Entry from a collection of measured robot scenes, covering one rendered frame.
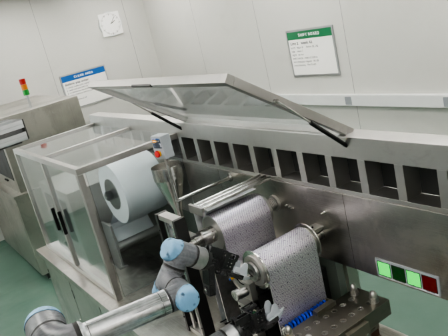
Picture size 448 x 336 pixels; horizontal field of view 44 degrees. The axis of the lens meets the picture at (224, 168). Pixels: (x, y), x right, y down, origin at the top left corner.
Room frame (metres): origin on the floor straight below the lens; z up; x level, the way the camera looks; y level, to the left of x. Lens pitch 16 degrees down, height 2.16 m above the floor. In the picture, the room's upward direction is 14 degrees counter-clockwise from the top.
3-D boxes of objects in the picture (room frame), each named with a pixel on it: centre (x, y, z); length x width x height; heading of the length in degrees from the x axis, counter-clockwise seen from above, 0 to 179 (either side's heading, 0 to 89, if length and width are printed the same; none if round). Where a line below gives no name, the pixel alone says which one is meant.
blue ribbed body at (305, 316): (1.78, -0.17, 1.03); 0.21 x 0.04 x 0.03; 121
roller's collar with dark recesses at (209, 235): (1.99, 0.13, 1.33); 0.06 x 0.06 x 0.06; 31
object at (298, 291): (1.80, -0.16, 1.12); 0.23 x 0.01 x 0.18; 121
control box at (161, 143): (2.27, 0.24, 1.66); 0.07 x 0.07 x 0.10; 42
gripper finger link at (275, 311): (1.72, -0.06, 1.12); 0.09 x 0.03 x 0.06; 120
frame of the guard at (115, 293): (3.14, 0.74, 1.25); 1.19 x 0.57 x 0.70; 31
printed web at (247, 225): (1.96, -0.06, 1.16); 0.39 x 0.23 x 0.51; 31
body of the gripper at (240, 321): (1.67, 0.04, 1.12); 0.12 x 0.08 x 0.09; 121
